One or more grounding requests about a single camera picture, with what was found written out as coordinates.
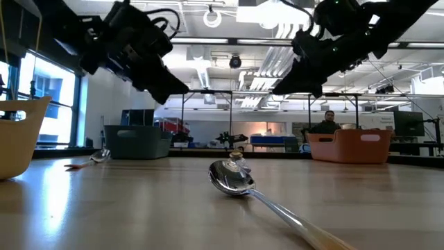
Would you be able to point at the black monitor on arm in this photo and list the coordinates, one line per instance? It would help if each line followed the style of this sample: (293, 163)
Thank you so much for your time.
(409, 123)

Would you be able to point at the dark monitor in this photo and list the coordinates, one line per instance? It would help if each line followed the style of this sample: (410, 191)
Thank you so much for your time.
(138, 117)

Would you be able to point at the ceiling strip light rail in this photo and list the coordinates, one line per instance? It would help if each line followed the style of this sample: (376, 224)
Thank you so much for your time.
(197, 40)

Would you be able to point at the yellow plastic bin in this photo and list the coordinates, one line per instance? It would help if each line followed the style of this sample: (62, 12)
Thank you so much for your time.
(17, 146)

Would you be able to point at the orange plastic bin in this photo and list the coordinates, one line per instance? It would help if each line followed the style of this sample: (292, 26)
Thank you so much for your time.
(350, 149)

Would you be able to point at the black monitor stand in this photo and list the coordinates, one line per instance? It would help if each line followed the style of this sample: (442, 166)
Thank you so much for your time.
(437, 135)

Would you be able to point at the white ceiling light panel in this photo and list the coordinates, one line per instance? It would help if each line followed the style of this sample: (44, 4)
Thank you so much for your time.
(263, 14)

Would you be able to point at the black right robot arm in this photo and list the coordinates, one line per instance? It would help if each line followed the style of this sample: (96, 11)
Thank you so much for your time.
(399, 17)

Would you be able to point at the black dome camera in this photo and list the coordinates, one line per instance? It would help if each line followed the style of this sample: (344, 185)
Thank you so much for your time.
(235, 62)

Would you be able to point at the white ventilation duct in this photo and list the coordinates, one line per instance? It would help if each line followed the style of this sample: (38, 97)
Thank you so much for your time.
(203, 73)

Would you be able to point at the small black robot arm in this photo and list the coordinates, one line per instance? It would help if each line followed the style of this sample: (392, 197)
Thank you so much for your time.
(229, 138)

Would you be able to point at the blue box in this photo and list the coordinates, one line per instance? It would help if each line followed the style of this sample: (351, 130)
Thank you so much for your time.
(268, 139)

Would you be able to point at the white blue bucket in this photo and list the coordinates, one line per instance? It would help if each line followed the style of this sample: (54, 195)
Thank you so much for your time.
(304, 148)

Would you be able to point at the teal plastic bin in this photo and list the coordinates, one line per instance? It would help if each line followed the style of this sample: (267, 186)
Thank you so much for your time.
(138, 146)

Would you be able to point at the gold spoon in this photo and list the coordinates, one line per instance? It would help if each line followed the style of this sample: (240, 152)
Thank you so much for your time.
(236, 155)

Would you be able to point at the white ceiling pipes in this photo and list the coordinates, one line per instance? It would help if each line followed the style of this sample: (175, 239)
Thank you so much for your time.
(274, 59)

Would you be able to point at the person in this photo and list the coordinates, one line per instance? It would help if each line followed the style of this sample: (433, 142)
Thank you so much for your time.
(326, 127)

